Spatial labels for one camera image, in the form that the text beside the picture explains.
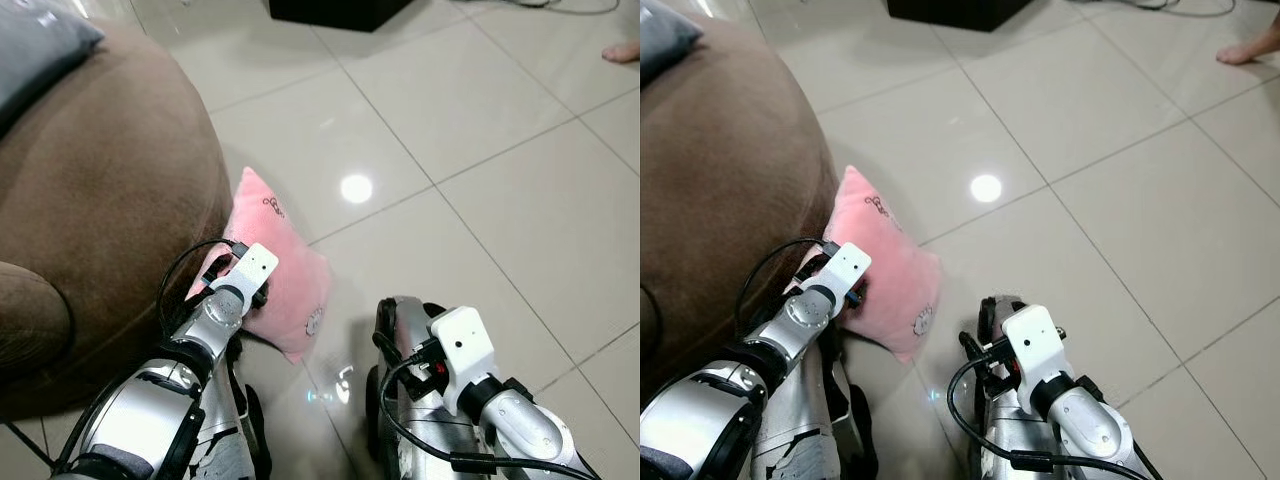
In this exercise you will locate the pink pillow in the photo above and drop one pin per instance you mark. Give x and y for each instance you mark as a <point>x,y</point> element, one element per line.
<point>290,270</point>
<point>895,265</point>

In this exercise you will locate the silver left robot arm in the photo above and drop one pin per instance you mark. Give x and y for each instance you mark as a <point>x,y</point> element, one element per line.
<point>730,400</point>
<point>150,400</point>

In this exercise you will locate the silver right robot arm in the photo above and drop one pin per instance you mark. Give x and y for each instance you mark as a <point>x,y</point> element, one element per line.
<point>1090,425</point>
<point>530,430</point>

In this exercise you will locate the brown fabric sofa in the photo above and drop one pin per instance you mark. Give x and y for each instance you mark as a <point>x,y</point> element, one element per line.
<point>100,180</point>
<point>730,170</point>

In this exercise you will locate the brown round sofa cushion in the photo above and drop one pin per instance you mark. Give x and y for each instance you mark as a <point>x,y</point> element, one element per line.
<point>30,320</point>

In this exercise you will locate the grey pillow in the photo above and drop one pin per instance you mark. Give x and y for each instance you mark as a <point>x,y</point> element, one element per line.
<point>35,50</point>
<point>662,35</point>

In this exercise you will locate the silver right robot leg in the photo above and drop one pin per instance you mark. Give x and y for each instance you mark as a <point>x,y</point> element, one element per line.
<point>405,330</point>
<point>1000,440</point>

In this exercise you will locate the silver robot leg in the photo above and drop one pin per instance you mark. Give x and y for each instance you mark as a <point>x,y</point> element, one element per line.
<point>225,440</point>
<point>405,330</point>
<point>800,430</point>
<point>1000,440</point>

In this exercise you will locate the silver left robot leg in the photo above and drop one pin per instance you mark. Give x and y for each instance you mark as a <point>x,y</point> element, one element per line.
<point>225,440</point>
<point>800,430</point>

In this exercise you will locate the black cabinet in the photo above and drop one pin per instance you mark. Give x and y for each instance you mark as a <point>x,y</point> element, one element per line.
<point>955,12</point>
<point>335,12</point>

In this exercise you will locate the bare person's foot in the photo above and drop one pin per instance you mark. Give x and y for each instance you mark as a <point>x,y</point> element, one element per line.
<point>624,53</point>
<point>1250,48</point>

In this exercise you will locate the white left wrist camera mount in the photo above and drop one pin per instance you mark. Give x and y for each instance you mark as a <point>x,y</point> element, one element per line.
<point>255,266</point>
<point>846,268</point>

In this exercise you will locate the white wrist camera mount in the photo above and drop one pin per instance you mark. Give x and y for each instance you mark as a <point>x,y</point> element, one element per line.
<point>1030,340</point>
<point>462,345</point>
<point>846,268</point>
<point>255,266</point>

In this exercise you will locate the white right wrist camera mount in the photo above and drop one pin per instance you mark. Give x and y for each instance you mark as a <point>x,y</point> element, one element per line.
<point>462,345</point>
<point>1030,340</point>

